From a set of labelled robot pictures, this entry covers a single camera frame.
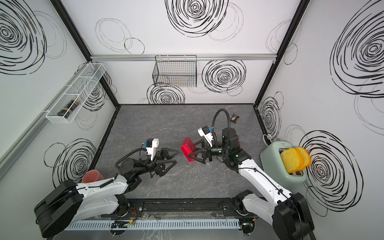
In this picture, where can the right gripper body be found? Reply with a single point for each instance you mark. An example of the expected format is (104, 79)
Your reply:
(209, 153)

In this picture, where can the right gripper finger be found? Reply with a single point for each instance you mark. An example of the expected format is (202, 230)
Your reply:
(198, 157)
(200, 143)

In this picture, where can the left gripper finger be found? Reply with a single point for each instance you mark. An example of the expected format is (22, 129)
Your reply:
(167, 153)
(163, 166)

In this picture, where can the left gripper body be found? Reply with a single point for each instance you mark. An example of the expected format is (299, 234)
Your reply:
(150, 167)

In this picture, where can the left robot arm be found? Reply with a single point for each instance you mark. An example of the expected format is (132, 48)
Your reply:
(71, 202)

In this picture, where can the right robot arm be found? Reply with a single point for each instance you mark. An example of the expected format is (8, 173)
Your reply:
(287, 213)

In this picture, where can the left red jewelry box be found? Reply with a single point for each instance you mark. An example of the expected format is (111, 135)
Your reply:
(188, 147)

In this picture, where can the small dark snack wrapper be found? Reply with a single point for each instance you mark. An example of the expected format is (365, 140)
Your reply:
(234, 118)

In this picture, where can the pink plastic cup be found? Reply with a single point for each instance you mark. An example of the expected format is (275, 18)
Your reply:
(92, 176)

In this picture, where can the mint green toaster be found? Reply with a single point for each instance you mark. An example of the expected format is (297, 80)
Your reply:
(274, 167)

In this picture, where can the front yellow toast slice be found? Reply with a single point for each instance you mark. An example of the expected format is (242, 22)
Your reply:
(291, 159)

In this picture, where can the yellow toast slice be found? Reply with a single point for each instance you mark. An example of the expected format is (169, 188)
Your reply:
(291, 159)
(305, 158)

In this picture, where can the back yellow toast slice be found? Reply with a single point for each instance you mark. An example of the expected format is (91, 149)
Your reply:
(305, 158)

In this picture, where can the dark bottle in shelf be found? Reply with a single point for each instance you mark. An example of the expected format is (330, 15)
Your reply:
(67, 110)

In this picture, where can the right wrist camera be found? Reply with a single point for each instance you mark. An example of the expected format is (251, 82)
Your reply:
(206, 133)

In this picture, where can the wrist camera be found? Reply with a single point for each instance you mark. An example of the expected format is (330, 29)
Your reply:
(151, 148)
(206, 133)

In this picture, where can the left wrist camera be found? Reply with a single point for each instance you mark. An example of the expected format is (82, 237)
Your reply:
(151, 148)

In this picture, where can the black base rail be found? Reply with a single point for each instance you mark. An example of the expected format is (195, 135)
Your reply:
(228, 207)

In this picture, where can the white slotted cable duct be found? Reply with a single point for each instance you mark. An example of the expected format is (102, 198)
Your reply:
(138, 225)

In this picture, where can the black wire wall basket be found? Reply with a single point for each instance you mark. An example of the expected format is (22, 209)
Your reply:
(175, 70)

